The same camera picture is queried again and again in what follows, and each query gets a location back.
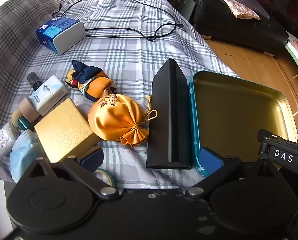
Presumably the black bottle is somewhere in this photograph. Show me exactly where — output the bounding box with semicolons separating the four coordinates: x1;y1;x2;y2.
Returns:
27;72;42;90

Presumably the blue tissue pack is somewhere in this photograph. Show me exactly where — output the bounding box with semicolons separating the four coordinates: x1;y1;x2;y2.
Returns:
35;16;86;55

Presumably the black sofa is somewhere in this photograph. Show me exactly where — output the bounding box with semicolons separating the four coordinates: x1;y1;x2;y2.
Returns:
186;0;298;53

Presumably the teal metal tin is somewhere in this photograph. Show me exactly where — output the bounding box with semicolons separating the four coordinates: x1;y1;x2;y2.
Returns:
188;70;298;178

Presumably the blue face mask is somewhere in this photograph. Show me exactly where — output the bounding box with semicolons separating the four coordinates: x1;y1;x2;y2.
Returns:
9;129;52;183

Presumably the orange drawstring pouch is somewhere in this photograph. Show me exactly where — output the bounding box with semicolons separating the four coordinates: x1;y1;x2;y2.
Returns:
88;94;158;146

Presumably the small white box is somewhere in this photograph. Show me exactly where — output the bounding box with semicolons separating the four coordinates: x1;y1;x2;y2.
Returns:
29;75;69;117

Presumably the black triangular box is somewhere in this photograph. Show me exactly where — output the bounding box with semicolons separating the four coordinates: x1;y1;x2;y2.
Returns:
146;58;192;170

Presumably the green tape roll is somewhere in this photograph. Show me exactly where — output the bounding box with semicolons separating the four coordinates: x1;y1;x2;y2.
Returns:
93;168;116;188

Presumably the orange navy patterned cloth pouch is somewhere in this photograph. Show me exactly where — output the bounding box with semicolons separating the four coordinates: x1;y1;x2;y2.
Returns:
65;60;117;103

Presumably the beige tape roll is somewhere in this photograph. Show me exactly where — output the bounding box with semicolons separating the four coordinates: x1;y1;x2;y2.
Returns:
18;96;40;122

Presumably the grey plaid blanket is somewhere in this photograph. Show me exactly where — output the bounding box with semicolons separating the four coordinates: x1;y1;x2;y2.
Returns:
0;0;242;190

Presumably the black board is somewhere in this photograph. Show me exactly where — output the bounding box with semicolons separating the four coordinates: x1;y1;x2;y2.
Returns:
178;0;196;22

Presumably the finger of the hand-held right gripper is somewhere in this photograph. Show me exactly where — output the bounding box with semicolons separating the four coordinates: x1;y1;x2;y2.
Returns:
257;129;298;180

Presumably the white packet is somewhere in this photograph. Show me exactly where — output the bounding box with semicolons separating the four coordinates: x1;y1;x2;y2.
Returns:
0;122;19;157

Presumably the grey pillow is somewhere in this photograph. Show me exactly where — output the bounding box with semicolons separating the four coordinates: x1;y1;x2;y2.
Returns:
225;0;271;19

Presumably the gold box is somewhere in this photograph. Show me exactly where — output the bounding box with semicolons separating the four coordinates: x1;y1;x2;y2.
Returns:
33;98;101;163

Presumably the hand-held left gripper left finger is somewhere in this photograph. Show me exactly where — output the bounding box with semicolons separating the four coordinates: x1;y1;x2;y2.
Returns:
16;147;119;200

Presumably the black cable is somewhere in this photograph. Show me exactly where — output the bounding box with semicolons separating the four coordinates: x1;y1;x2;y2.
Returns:
51;0;186;42

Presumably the floral blanket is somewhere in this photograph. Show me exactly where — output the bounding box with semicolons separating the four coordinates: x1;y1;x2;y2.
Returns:
205;0;261;20

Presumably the mushroom puff with teal handle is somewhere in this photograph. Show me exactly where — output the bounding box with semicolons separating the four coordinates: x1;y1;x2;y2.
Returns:
11;109;35;131

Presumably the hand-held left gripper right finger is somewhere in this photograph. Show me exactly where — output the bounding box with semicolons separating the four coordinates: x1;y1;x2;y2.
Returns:
185;148;280;200

